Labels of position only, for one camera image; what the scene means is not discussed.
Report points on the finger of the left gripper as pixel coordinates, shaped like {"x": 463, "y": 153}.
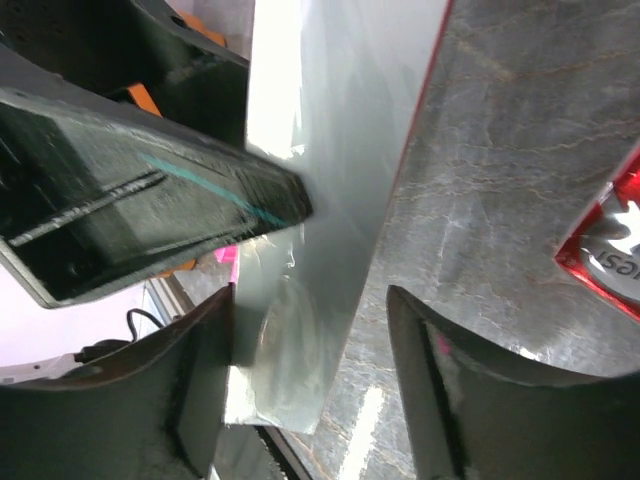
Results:
{"x": 106, "y": 46}
{"x": 97, "y": 195}

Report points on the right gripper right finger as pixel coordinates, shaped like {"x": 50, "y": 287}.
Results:
{"x": 476, "y": 410}

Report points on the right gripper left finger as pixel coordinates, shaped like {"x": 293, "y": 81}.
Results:
{"x": 151, "y": 410}

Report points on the red 3d toothpaste box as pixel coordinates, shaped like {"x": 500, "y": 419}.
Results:
{"x": 601, "y": 250}
{"x": 334, "y": 90}

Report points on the orange plastic bin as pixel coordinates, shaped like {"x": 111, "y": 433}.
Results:
{"x": 142, "y": 99}

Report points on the pink toothpaste box middle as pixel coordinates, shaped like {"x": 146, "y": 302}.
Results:
{"x": 226, "y": 254}

